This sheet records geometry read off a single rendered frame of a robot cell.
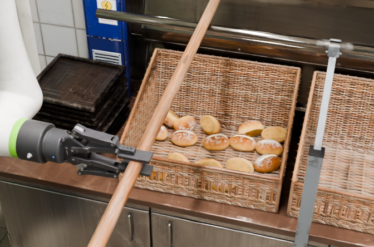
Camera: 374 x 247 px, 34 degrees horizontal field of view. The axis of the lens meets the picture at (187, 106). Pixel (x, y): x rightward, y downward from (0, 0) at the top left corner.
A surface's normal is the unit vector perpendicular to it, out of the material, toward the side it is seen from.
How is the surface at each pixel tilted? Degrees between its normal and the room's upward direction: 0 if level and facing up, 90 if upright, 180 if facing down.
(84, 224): 90
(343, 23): 70
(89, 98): 0
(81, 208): 90
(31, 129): 19
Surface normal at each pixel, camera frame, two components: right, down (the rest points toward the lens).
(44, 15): -0.27, 0.58
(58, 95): 0.00, -0.79
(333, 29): -0.25, 0.28
